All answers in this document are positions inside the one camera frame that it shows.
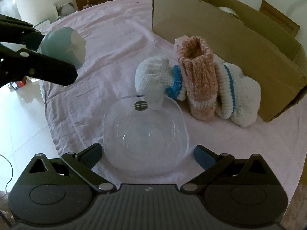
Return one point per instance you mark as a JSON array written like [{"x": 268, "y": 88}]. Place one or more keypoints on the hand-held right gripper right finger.
[{"x": 202, "y": 155}]

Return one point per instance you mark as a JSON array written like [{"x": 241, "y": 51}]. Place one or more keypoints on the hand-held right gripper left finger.
[{"x": 94, "y": 154}]

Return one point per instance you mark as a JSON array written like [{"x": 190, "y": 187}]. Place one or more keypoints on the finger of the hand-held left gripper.
[
  {"x": 33, "y": 39},
  {"x": 55, "y": 70}
]

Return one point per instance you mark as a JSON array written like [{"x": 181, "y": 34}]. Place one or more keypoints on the pale teal white pouch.
[{"x": 60, "y": 45}]

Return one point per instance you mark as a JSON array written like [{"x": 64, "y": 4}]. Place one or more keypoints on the clear glass bowl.
[{"x": 144, "y": 136}]

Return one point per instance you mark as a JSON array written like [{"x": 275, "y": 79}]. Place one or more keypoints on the large cardboard box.
[{"x": 239, "y": 40}]

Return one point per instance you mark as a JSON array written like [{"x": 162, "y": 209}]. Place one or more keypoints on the clear packing tape roll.
[{"x": 229, "y": 10}]

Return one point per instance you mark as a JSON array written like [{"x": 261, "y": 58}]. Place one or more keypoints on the small red blue box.
[{"x": 18, "y": 85}]

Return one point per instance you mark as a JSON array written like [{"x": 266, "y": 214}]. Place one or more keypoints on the pink tablecloth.
[{"x": 115, "y": 48}]

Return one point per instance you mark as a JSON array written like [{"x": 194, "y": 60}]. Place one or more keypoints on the white sock blue stripe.
[{"x": 244, "y": 95}]

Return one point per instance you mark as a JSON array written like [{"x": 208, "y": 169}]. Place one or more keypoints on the orange knitted sock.
[{"x": 200, "y": 76}]

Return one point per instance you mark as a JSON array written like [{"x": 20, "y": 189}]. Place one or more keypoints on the white sock crochet blue trim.
[{"x": 153, "y": 76}]

